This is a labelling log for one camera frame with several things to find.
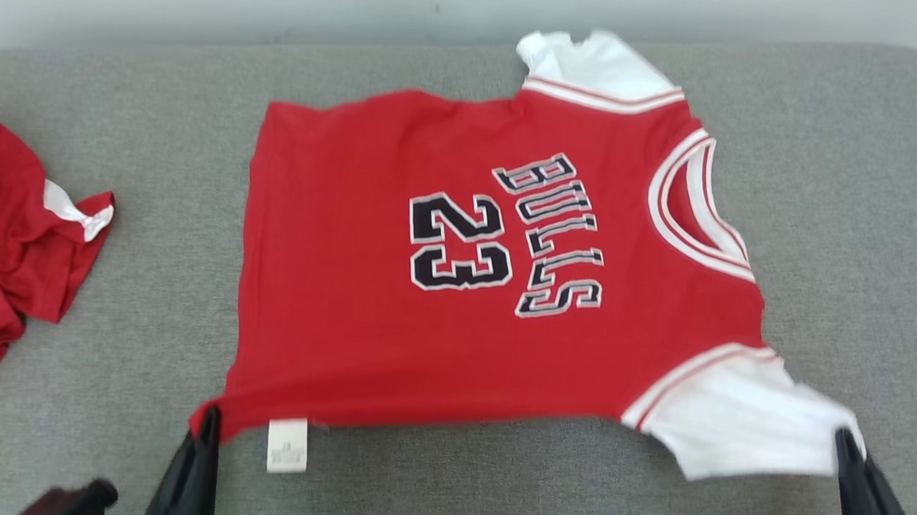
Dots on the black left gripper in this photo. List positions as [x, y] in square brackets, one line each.
[73, 503]

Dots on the red white basketball jersey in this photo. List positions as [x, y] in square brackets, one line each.
[343, 322]

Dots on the grey fabric sofa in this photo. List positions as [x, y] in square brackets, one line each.
[117, 109]

